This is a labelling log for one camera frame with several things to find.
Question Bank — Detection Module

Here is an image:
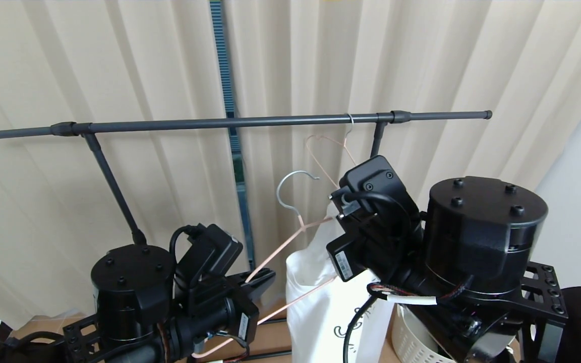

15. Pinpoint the white shirt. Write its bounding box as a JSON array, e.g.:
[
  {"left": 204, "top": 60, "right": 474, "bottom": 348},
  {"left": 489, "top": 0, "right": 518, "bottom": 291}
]
[{"left": 285, "top": 201, "right": 398, "bottom": 363}]

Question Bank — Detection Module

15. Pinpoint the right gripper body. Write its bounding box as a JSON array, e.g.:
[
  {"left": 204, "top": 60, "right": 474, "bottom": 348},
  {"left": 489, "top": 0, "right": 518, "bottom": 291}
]
[{"left": 327, "top": 217, "right": 425, "bottom": 298}]

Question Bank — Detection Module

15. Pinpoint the beige curtain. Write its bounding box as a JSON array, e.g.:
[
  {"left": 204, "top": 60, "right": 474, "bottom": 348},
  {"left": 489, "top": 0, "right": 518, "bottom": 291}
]
[
  {"left": 222, "top": 0, "right": 581, "bottom": 304},
  {"left": 0, "top": 0, "right": 257, "bottom": 329}
]

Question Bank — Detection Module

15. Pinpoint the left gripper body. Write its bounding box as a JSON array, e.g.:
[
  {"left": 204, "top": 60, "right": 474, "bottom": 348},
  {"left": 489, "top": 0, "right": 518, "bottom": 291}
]
[{"left": 167, "top": 295, "right": 261, "bottom": 353}]

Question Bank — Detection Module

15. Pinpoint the black clothes rack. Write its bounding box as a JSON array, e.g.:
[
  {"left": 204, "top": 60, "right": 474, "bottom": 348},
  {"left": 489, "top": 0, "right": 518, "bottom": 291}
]
[{"left": 0, "top": 109, "right": 493, "bottom": 361}]

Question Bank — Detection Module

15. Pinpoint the window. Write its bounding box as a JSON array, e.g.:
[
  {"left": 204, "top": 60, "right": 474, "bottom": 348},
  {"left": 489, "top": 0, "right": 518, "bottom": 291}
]
[{"left": 208, "top": 0, "right": 258, "bottom": 274}]

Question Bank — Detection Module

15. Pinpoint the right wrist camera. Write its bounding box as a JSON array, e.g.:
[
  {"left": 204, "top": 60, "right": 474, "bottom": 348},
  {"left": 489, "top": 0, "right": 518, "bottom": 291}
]
[{"left": 329, "top": 154, "right": 421, "bottom": 244}]

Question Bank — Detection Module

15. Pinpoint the white laundry basket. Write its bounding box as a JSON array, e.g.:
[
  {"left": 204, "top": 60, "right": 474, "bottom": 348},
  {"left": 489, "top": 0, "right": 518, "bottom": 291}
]
[{"left": 390, "top": 301, "right": 455, "bottom": 363}]

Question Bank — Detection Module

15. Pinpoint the pink clothes hanger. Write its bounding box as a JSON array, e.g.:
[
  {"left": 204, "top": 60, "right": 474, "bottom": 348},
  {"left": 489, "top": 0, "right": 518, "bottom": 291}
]
[
  {"left": 304, "top": 113, "right": 358, "bottom": 191},
  {"left": 192, "top": 170, "right": 344, "bottom": 360}
]

